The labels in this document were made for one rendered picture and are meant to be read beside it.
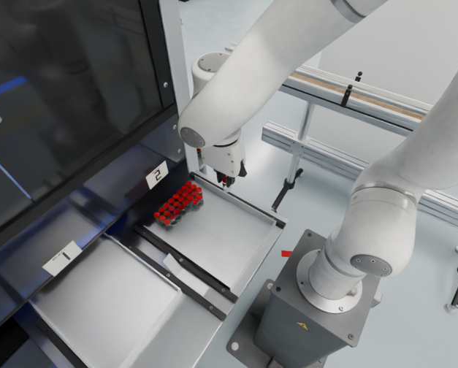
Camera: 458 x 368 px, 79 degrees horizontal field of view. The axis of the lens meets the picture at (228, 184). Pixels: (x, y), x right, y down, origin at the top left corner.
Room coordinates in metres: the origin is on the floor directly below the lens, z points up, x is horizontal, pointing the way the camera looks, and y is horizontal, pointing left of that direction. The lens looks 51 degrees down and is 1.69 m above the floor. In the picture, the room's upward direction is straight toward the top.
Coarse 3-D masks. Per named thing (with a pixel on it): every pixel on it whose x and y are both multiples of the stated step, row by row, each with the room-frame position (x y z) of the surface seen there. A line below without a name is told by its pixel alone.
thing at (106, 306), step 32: (96, 256) 0.36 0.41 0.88; (128, 256) 0.36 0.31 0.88; (64, 288) 0.26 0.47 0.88; (96, 288) 0.26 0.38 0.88; (128, 288) 0.26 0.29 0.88; (160, 288) 0.26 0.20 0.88; (64, 320) 0.18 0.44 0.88; (96, 320) 0.18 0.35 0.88; (128, 320) 0.18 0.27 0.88; (160, 320) 0.18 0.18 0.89; (96, 352) 0.11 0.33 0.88; (128, 352) 0.11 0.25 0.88
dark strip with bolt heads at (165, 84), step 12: (144, 0) 0.65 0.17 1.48; (144, 12) 0.65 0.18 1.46; (156, 12) 0.68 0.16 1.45; (156, 24) 0.67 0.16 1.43; (156, 36) 0.67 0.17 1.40; (156, 48) 0.66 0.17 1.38; (156, 60) 0.65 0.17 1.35; (156, 72) 0.65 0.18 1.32; (168, 72) 0.68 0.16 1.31; (168, 84) 0.67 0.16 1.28; (168, 96) 0.67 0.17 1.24
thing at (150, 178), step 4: (160, 164) 0.59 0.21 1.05; (164, 164) 0.60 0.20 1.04; (156, 168) 0.58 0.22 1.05; (160, 168) 0.59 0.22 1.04; (164, 168) 0.60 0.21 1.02; (152, 172) 0.56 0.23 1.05; (156, 172) 0.57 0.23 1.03; (160, 172) 0.58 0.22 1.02; (164, 172) 0.60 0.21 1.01; (168, 172) 0.61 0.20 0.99; (148, 176) 0.55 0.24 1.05; (152, 176) 0.56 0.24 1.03; (160, 176) 0.58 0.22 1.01; (164, 176) 0.59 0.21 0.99; (148, 180) 0.54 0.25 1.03; (152, 180) 0.55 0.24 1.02; (148, 184) 0.54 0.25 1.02; (152, 184) 0.55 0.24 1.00
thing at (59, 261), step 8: (72, 240) 0.33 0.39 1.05; (64, 248) 0.31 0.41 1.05; (72, 248) 0.32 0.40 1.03; (56, 256) 0.29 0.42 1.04; (64, 256) 0.30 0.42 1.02; (72, 256) 0.31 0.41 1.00; (48, 264) 0.27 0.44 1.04; (56, 264) 0.28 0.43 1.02; (64, 264) 0.29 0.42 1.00; (56, 272) 0.27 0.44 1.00
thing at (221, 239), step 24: (216, 192) 0.60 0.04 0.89; (192, 216) 0.51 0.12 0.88; (216, 216) 0.51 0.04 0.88; (240, 216) 0.51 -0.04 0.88; (264, 216) 0.49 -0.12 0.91; (168, 240) 0.42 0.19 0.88; (192, 240) 0.42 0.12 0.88; (216, 240) 0.42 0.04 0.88; (240, 240) 0.42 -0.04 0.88; (264, 240) 0.41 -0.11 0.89; (216, 264) 0.33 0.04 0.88; (240, 264) 0.33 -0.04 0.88
